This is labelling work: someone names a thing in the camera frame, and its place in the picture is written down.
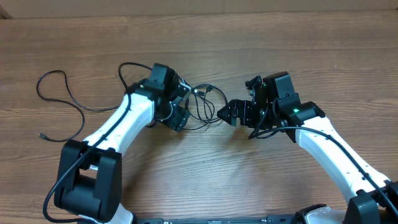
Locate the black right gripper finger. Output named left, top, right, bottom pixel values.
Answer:
left=217, top=107, right=238, bottom=126
left=222, top=100, right=246, bottom=114

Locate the black usb cable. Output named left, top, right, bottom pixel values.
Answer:
left=36, top=70, right=121, bottom=143
left=183, top=83, right=229, bottom=131

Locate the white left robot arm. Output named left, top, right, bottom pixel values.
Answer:
left=48, top=63, right=193, bottom=223

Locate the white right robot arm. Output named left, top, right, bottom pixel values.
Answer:
left=217, top=72, right=397, bottom=223

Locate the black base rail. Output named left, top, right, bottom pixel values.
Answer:
left=132, top=214, right=343, bottom=224

